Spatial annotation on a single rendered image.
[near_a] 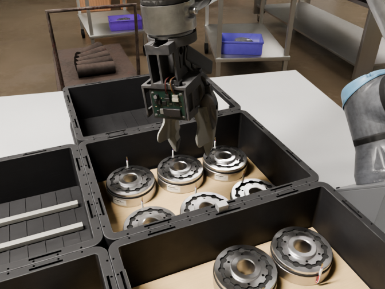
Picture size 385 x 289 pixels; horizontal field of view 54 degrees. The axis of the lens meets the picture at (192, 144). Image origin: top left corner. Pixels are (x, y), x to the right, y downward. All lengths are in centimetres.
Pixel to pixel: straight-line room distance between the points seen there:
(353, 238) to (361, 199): 18
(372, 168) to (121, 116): 67
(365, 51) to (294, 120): 205
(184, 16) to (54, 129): 92
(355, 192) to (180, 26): 53
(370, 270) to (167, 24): 49
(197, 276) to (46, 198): 37
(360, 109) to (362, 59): 250
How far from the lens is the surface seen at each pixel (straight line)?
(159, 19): 52
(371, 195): 84
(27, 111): 152
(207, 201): 74
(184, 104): 54
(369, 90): 89
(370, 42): 337
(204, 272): 67
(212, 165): 84
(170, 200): 79
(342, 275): 71
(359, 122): 90
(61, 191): 86
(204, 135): 60
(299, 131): 132
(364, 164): 89
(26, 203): 86
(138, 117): 110
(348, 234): 70
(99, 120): 111
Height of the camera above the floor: 136
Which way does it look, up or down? 33 degrees down
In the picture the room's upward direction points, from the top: straight up
